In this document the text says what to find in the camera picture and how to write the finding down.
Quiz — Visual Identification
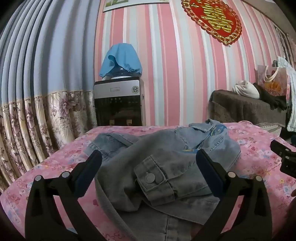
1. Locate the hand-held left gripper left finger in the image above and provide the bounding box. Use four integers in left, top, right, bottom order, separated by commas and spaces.
25, 150, 104, 241

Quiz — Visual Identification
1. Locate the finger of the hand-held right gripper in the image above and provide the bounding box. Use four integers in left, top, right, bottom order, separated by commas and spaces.
270, 139, 296, 179

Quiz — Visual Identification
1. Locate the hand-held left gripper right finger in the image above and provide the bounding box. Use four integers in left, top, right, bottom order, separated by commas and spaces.
192, 149, 273, 241

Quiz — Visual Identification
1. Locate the blue denim jacket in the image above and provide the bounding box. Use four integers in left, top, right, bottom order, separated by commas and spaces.
84, 119, 241, 241

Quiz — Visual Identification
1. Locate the pink floral bedsheet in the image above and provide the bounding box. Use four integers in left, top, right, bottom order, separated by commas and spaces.
0, 122, 296, 241

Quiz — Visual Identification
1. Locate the grey knitted cloth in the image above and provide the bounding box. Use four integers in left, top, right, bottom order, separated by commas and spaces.
255, 122, 283, 134

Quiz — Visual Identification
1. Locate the white plastic bag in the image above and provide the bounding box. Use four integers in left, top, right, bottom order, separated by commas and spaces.
277, 56, 296, 131

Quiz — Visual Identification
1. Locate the black cloth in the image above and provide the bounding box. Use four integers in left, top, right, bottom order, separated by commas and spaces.
253, 82, 287, 111

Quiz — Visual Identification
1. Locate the pink floral gift bag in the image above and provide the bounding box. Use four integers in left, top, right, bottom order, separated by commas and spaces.
257, 65, 290, 101

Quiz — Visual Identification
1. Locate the white cloth bundle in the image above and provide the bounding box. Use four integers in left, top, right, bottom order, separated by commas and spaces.
232, 80, 260, 99

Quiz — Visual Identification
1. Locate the black silver water dispenser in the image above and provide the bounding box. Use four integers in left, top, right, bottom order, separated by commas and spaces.
93, 77, 146, 127

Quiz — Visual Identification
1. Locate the blue floral-hem curtain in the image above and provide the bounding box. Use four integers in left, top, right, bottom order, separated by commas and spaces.
0, 0, 102, 193

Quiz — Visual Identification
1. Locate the blue cloth cover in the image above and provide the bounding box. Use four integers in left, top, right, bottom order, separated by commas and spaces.
99, 43, 142, 77

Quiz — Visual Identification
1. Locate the framed wall picture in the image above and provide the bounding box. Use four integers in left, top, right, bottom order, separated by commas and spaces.
274, 24, 293, 65

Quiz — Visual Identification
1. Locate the red gold wall ornament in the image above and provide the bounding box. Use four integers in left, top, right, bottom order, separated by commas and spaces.
181, 0, 242, 47

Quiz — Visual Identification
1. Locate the wall poster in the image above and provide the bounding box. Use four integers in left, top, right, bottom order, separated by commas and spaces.
103, 0, 170, 12

